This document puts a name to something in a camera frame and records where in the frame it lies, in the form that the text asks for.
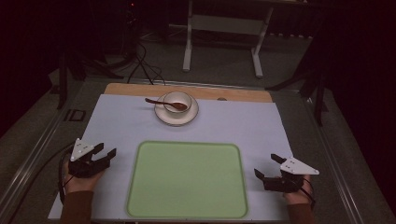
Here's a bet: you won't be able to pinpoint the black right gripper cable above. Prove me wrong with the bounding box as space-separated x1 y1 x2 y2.
299 178 317 210

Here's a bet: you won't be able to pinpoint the black floor cables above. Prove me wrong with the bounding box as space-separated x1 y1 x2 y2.
125 40 166 86

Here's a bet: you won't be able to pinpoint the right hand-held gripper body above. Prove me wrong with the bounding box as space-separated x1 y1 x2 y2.
263 156 320 194

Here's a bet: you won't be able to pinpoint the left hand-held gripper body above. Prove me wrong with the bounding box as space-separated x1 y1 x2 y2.
67 138 112 179

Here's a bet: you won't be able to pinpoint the green tray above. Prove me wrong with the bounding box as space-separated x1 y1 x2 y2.
125 140 249 219

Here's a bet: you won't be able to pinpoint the metal floor rail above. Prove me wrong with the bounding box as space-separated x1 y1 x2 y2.
0 79 86 220
302 92 366 224

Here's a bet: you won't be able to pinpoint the brown spoon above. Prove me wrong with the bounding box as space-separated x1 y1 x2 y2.
144 97 189 112

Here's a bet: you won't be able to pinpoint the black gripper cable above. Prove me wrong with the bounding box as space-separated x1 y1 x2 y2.
299 178 317 210
6 143 77 224

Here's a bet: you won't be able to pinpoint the black stand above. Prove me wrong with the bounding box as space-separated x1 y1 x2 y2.
56 50 125 110
265 69 329 127

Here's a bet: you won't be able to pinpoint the white cup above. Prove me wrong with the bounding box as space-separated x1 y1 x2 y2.
163 91 193 115

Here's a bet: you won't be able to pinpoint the person's right hand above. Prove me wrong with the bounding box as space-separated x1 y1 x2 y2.
282 175 313 205

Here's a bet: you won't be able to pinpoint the pale table mat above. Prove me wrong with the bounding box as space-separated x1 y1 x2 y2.
48 93 294 223

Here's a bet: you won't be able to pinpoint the white saucer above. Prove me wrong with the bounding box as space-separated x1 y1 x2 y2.
153 93 200 127

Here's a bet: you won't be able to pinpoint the person's left hand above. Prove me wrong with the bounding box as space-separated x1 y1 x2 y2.
63 161 106 195

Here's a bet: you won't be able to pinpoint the white metal stand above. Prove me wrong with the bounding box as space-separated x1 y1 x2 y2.
182 0 276 79

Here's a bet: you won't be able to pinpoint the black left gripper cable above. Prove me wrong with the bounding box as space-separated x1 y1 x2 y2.
6 143 77 224

